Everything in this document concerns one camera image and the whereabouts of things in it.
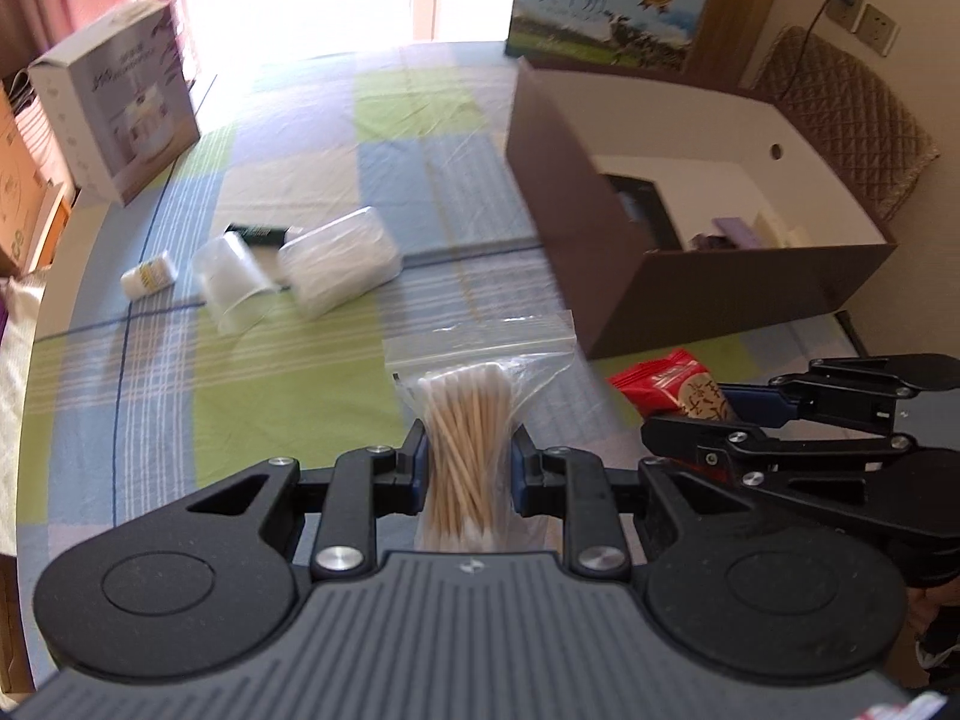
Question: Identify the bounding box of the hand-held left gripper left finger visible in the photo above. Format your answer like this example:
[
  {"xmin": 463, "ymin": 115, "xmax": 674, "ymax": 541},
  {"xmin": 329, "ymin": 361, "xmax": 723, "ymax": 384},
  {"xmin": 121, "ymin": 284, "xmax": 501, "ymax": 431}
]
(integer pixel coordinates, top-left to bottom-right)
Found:
[{"xmin": 184, "ymin": 420, "xmax": 431, "ymax": 582}]

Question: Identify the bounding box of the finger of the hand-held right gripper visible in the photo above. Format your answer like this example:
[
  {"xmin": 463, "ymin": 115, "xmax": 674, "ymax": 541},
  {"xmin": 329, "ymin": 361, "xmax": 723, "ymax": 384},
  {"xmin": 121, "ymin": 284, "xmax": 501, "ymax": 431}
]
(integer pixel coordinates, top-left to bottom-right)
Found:
[
  {"xmin": 640, "ymin": 411, "xmax": 921, "ymax": 490},
  {"xmin": 722, "ymin": 357, "xmax": 921, "ymax": 436}
]

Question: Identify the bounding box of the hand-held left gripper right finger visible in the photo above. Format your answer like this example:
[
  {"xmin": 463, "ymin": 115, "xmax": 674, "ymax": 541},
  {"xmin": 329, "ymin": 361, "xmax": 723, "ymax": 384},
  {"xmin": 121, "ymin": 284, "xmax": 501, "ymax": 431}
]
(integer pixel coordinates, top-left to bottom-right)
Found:
[{"xmin": 510, "ymin": 427, "xmax": 680, "ymax": 583}]

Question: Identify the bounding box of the bag of cotton swabs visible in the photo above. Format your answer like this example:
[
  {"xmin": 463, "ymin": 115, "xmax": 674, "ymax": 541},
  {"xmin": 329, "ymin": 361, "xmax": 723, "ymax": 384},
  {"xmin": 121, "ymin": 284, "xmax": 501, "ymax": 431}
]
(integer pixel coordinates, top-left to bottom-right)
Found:
[{"xmin": 381, "ymin": 311, "xmax": 578, "ymax": 553}]

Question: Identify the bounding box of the red snack packet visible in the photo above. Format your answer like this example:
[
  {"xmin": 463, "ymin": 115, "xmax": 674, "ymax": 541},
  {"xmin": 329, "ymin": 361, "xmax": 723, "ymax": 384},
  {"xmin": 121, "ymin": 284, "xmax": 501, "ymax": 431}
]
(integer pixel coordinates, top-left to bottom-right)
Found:
[{"xmin": 606, "ymin": 349, "xmax": 740, "ymax": 425}]

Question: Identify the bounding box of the purple tube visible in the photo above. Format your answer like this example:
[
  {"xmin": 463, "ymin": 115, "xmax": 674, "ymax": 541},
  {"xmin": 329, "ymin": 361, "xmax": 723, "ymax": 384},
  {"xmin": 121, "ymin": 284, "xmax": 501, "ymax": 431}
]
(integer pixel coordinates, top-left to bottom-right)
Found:
[{"xmin": 711, "ymin": 217, "xmax": 763, "ymax": 250}]

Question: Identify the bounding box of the cream plastic rack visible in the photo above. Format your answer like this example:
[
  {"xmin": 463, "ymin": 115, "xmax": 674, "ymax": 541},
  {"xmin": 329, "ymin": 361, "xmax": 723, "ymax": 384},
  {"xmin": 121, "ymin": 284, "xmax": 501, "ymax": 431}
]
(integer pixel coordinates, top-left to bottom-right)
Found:
[{"xmin": 754, "ymin": 211, "xmax": 815, "ymax": 248}]

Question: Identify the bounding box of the black product box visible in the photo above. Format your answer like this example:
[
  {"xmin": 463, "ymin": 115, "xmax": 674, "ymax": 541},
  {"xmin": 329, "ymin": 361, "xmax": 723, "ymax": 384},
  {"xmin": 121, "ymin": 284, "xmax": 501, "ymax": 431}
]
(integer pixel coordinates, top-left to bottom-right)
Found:
[{"xmin": 604, "ymin": 174, "xmax": 688, "ymax": 251}]

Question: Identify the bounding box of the clear plastic case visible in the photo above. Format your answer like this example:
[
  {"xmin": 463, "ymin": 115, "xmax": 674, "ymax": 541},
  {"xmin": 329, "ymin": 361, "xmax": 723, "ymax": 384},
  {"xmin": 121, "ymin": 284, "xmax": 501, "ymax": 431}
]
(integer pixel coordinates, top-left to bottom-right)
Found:
[{"xmin": 277, "ymin": 206, "xmax": 404, "ymax": 317}]

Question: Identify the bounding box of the brown storage box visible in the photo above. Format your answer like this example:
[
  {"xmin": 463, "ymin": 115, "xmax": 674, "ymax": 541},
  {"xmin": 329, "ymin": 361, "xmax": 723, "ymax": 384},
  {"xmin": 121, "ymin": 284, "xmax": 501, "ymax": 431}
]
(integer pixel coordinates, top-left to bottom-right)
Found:
[{"xmin": 504, "ymin": 56, "xmax": 899, "ymax": 362}]

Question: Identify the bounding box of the desktop with checked tablecloth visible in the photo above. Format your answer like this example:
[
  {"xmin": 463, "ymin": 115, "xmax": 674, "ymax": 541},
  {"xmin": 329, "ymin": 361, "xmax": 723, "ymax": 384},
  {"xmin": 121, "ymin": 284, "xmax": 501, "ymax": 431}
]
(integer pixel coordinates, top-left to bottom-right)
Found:
[{"xmin": 15, "ymin": 37, "xmax": 901, "ymax": 563}]

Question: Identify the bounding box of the clear plastic cup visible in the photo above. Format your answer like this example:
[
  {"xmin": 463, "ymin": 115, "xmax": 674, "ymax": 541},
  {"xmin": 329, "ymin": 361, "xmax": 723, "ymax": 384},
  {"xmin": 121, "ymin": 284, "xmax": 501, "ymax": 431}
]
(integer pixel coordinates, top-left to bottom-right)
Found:
[{"xmin": 191, "ymin": 231, "xmax": 279, "ymax": 335}]

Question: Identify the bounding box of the dark green tube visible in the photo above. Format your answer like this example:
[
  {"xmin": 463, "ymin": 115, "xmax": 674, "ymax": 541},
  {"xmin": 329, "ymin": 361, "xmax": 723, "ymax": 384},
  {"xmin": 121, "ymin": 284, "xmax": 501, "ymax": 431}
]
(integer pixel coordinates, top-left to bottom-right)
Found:
[{"xmin": 225, "ymin": 222, "xmax": 305, "ymax": 250}]

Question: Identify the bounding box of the brown quilted chair cushion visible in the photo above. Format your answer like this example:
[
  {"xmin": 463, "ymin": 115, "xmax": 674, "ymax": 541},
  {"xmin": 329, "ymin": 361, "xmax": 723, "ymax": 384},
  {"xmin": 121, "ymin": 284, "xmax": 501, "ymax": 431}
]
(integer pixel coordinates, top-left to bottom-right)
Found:
[{"xmin": 750, "ymin": 24, "xmax": 941, "ymax": 223}]

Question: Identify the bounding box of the small white bottle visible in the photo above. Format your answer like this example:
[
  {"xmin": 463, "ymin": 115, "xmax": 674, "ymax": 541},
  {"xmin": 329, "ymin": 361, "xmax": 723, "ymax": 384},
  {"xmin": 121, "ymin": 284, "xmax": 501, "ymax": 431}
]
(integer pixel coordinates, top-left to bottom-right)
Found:
[{"xmin": 120, "ymin": 255, "xmax": 178, "ymax": 300}]

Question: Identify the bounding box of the wooden cabinet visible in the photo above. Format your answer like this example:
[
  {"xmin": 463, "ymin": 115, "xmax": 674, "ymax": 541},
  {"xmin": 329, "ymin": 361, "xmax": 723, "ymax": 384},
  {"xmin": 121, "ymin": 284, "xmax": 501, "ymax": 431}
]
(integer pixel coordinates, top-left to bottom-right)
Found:
[{"xmin": 686, "ymin": 0, "xmax": 797, "ymax": 88}]

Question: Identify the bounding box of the blue green milk carton box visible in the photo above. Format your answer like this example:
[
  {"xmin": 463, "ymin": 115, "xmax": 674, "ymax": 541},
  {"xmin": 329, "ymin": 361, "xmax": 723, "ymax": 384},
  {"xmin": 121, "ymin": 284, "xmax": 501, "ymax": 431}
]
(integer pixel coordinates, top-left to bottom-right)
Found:
[{"xmin": 504, "ymin": 0, "xmax": 712, "ymax": 75}]

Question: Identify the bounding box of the wooden stool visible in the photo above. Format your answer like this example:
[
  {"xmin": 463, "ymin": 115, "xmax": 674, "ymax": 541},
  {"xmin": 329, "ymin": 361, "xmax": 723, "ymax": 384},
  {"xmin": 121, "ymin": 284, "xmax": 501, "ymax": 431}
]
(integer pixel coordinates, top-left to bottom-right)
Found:
[{"xmin": 41, "ymin": 180, "xmax": 77, "ymax": 272}]

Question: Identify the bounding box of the white humidifier box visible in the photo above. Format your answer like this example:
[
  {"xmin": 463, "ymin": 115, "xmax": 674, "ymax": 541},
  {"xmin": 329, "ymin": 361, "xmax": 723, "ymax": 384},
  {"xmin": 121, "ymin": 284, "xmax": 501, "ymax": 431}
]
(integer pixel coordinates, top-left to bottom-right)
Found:
[{"xmin": 28, "ymin": 0, "xmax": 202, "ymax": 206}]

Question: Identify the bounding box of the cardboard box with papers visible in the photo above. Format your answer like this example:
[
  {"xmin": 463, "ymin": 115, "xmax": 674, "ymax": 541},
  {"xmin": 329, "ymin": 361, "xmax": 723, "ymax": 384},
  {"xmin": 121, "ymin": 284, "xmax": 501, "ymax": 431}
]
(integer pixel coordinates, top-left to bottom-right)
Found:
[{"xmin": 0, "ymin": 86, "xmax": 53, "ymax": 277}]

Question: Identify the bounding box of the white striped paper bag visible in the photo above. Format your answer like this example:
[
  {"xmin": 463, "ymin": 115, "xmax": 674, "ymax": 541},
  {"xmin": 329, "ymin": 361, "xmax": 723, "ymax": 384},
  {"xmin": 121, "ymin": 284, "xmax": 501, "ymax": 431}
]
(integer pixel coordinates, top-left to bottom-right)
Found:
[{"xmin": 9, "ymin": 67, "xmax": 68, "ymax": 190}]

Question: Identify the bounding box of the black power cable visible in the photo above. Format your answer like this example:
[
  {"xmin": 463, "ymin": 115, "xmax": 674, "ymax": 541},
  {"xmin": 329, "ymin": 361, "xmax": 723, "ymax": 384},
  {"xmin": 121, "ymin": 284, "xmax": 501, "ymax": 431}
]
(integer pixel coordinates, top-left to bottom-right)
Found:
[{"xmin": 776, "ymin": 0, "xmax": 847, "ymax": 103}]

